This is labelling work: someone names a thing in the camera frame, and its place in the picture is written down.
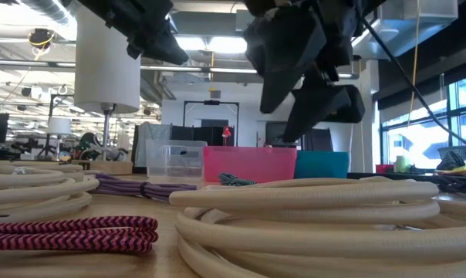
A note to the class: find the striped knit hat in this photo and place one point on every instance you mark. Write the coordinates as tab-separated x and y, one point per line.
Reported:
451	160

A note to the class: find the black partition panel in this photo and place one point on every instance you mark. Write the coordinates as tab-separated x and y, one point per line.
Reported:
194	135
318	139

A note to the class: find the red box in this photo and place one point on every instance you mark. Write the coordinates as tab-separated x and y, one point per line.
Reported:
383	168

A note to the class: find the pink plastic bin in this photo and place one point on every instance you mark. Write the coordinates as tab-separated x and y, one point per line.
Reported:
252	162

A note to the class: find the ceiling light panel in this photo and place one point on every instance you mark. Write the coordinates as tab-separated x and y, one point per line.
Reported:
225	44

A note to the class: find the small red desk lamp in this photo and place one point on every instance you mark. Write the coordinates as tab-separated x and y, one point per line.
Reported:
226	132

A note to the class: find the yellow green cup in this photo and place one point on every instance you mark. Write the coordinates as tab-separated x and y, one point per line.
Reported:
402	164

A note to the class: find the small white shade lamp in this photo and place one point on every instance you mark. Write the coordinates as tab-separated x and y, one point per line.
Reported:
59	126

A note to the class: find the black metal frame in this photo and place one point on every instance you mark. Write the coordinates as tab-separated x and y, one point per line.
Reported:
211	102

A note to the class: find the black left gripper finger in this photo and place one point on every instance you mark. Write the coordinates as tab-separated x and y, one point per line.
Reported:
159	46

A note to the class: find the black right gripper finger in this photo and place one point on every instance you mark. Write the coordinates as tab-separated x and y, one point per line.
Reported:
283	50
321	106

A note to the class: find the teal plastic bin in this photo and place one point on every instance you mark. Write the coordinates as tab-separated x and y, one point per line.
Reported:
321	164

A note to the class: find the dark office desk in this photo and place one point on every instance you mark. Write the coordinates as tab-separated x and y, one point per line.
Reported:
410	176

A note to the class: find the grey ceiling duct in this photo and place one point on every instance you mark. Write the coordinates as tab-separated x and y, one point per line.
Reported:
433	23

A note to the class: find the yellow folded item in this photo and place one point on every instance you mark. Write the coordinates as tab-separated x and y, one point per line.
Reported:
453	172

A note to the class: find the grey fabric panel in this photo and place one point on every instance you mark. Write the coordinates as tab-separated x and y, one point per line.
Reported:
152	133

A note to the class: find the clear plastic bin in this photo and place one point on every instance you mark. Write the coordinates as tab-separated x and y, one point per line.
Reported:
175	158

